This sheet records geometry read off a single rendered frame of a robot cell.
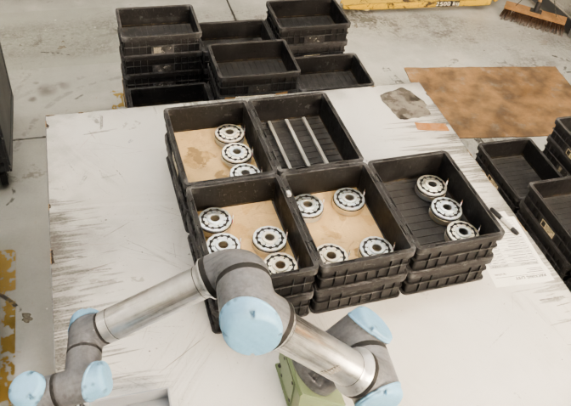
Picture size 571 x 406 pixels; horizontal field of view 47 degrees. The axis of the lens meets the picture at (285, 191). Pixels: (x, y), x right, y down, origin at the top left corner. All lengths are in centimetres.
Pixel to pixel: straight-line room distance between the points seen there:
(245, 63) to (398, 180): 135
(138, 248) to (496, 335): 114
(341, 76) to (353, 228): 160
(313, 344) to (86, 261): 96
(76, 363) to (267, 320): 43
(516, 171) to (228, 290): 233
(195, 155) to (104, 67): 204
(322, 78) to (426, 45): 141
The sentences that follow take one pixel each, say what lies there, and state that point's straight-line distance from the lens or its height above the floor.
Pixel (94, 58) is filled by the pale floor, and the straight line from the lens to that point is 432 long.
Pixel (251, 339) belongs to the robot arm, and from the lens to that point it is 128.
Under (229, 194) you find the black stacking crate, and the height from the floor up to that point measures 88.
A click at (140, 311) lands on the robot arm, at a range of 145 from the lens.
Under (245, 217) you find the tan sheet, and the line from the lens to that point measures 205.
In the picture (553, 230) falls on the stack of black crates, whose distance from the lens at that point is 294.
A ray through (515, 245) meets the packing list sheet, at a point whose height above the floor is 70.
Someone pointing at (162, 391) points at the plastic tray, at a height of 74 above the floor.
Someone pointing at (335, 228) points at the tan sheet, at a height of 83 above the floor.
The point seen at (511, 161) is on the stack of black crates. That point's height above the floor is 27.
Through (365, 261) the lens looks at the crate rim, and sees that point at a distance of 186.
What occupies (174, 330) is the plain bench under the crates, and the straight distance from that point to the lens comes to 195.
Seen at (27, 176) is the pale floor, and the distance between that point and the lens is 351.
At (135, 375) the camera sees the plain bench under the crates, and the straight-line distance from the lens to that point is 188.
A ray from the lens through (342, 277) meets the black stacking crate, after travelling 190.
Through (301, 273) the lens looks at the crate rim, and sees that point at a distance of 180.
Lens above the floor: 231
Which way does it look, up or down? 44 degrees down
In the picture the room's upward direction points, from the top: 7 degrees clockwise
